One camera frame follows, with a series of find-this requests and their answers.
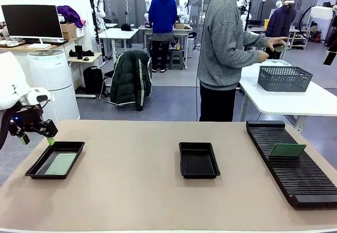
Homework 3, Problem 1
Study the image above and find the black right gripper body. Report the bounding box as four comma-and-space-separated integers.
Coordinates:
324, 19, 337, 51

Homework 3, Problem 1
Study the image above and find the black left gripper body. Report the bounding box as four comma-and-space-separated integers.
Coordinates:
11, 106, 43, 133

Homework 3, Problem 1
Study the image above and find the black ESD tray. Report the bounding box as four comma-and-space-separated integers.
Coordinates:
25, 141, 86, 180
179, 141, 221, 179

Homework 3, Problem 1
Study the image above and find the green glass plate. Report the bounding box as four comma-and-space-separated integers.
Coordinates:
44, 153, 77, 176
268, 143, 308, 158

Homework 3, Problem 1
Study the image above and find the person's right forearm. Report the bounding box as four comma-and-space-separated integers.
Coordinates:
231, 49, 261, 67

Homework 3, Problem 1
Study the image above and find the person's left forearm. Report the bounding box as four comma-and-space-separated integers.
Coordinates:
243, 32, 270, 48

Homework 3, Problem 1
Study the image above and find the person's left hand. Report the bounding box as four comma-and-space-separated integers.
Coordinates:
266, 36, 289, 50

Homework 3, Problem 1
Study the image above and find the metal storage shelf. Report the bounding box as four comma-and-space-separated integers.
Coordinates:
288, 29, 311, 50

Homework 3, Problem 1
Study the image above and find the grey plastic basket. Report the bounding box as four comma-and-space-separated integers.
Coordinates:
257, 66, 314, 93

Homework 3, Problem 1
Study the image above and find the person in dark purple jacket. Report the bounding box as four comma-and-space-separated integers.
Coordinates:
265, 0, 297, 60

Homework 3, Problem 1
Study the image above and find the white side table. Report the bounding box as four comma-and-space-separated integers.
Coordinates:
238, 59, 337, 133

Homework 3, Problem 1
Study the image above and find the black backpack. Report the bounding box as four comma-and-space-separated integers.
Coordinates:
83, 66, 106, 96

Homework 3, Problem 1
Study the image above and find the wooden counter top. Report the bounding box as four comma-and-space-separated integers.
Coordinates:
0, 37, 80, 52

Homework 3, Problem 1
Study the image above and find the black office chair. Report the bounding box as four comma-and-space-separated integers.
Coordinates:
99, 51, 153, 108

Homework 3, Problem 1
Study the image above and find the small wooden desk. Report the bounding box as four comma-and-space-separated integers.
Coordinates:
67, 52, 103, 86

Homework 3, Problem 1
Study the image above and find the black tumbler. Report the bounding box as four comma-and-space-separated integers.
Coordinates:
74, 44, 84, 60

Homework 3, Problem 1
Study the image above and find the dark green puffer jacket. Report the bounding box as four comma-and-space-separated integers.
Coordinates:
110, 50, 153, 112

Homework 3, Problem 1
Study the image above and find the brown cardboard box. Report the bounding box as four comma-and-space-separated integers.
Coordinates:
60, 22, 77, 40

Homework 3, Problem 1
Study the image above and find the black computer monitor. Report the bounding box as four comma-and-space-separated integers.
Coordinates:
1, 4, 64, 49

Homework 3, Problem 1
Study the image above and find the person in grey sweater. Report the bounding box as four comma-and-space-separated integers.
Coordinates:
197, 0, 271, 123

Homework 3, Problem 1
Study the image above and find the purple cloth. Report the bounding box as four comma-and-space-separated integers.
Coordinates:
56, 5, 84, 28

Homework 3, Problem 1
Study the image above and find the white background desk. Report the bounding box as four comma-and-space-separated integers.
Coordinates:
97, 27, 140, 60

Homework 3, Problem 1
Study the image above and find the black slotted board rack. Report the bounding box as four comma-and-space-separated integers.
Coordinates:
245, 120, 337, 209

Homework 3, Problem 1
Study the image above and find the grey plastic stool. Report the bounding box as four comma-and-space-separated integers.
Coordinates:
168, 49, 185, 70

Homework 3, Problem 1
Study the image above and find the background workbench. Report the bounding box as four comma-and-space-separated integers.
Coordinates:
138, 24, 195, 69

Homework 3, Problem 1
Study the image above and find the person in blue hoodie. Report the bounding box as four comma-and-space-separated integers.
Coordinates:
148, 0, 177, 73

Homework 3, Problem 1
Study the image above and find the left arm black cable sleeve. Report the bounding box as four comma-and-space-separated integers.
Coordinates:
0, 109, 14, 151

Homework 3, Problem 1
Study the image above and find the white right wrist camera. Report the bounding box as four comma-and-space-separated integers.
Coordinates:
310, 5, 334, 21

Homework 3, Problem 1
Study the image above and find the thin black camera cable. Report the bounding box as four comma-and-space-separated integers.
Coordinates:
299, 5, 314, 40

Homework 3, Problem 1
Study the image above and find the black hanging cable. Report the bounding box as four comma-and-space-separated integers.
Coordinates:
195, 0, 219, 122

